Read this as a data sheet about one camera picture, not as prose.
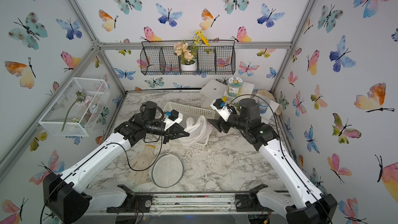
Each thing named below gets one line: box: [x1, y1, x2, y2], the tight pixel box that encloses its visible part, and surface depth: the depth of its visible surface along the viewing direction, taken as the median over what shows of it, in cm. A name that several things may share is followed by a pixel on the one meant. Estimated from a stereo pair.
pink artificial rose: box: [60, 89, 93, 133], surface depth 76 cm
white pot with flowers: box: [173, 29, 210, 72], surface depth 84 cm
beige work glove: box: [126, 144, 156, 186], surface depth 87 cm
